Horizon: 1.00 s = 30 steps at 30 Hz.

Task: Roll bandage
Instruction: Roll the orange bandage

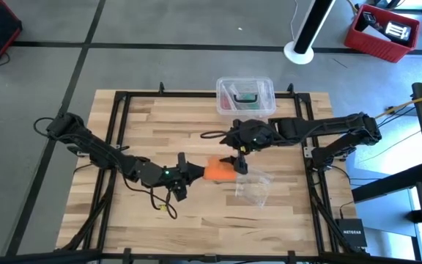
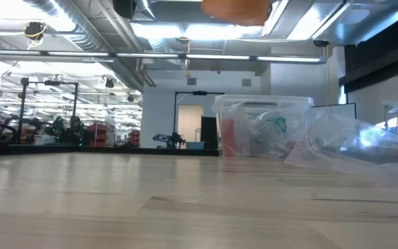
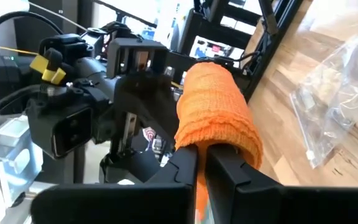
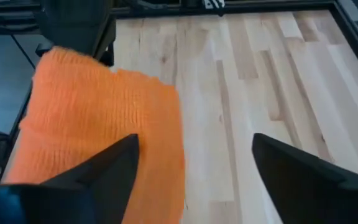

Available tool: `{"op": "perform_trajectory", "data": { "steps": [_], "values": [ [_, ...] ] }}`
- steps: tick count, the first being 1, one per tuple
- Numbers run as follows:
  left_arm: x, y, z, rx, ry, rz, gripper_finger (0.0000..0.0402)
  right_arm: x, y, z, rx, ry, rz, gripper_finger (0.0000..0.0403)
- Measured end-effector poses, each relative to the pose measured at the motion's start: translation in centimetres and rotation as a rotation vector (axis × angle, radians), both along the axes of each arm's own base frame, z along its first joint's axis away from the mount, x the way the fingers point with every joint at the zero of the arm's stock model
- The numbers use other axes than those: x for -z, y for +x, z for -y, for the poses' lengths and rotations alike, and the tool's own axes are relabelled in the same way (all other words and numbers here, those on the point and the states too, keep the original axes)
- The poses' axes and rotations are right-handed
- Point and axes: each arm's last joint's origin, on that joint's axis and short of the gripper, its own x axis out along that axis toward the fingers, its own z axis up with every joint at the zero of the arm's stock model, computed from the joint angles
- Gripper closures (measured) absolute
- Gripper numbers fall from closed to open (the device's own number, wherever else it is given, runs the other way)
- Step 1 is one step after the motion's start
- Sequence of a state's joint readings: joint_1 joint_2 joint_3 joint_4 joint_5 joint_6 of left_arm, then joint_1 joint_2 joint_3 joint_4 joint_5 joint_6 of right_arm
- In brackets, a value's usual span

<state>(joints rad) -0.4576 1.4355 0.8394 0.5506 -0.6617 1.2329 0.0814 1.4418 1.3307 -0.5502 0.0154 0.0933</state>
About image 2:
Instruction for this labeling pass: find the red bandage roll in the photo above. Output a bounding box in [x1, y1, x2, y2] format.
[221, 118, 237, 158]

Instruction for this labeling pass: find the thin black gantry frame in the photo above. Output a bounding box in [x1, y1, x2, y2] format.
[173, 91, 226, 149]

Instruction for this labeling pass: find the clear plastic storage container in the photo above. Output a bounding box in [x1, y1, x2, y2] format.
[212, 95, 315, 160]

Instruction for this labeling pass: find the long ceiling light fixture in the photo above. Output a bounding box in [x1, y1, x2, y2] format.
[0, 48, 328, 66]

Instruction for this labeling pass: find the black cabinet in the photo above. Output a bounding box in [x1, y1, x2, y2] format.
[200, 116, 219, 150]

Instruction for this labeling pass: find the black robot rig gantry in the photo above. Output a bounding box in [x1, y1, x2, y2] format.
[17, 77, 79, 145]

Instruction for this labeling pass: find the person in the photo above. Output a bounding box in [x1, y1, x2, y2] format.
[68, 116, 85, 146]

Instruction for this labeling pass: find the red shelf cart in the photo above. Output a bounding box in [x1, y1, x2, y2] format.
[128, 129, 141, 148]
[85, 122, 108, 148]

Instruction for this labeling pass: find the green bandage roll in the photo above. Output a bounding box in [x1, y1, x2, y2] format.
[271, 116, 287, 134]

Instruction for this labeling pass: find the clear plastic zip bag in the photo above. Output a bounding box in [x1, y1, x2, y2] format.
[284, 110, 398, 176]

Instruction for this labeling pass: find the black aluminium table frame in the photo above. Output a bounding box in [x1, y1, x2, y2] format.
[0, 144, 221, 157]

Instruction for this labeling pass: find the white partition board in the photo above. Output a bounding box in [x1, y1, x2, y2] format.
[311, 102, 358, 119]

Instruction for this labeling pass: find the orange elastic bandage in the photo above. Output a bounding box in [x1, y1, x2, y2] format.
[200, 0, 273, 27]

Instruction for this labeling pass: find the teal box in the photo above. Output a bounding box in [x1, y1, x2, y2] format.
[186, 140, 206, 150]

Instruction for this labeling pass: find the ceiling device with yellow cable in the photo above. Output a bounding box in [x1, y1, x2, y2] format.
[23, 21, 48, 50]

